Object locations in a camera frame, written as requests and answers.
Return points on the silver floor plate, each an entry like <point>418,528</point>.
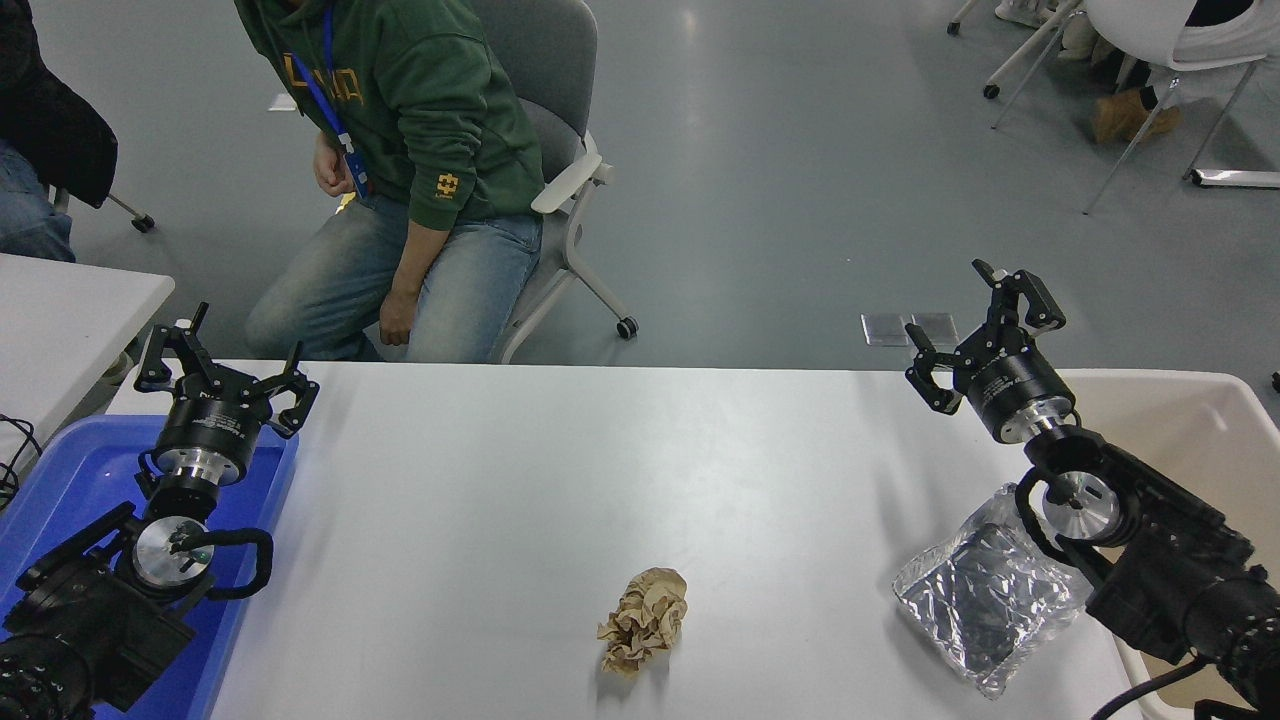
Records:
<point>948,325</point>
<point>885,330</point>

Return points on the white paper sheet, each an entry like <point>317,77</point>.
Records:
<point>282,102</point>

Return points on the white side table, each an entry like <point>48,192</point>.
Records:
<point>60,330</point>

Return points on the person's left forearm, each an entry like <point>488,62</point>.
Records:
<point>415,260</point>

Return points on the chair leg with black caster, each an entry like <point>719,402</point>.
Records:
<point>143,223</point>

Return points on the grey wheeled office chair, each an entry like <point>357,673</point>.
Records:
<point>540,60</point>

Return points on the white floor rail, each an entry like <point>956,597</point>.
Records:
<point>1240,179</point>

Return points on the seated person with tan boots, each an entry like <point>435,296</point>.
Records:
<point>1125,115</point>

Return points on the person in dark jacket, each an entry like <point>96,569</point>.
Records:
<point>50,130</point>

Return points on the white chair with metal legs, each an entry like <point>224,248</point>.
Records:
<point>1130,25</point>

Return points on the person's left hand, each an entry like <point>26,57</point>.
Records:
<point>398,320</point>

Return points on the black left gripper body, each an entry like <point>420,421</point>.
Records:
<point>203,425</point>

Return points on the person with white shoes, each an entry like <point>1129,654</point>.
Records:
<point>1020,10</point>

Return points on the large pale bin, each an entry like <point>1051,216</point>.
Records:
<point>1200,430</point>

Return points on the blue plastic tray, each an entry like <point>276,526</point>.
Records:
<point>80,470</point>

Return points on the person's right hand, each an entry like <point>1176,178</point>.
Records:
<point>335,175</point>

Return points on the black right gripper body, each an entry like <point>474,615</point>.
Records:
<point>1010,385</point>

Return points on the crumpled tan paper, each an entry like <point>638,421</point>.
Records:
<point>645,620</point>

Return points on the white wheeled frame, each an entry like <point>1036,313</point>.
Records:
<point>991,91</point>

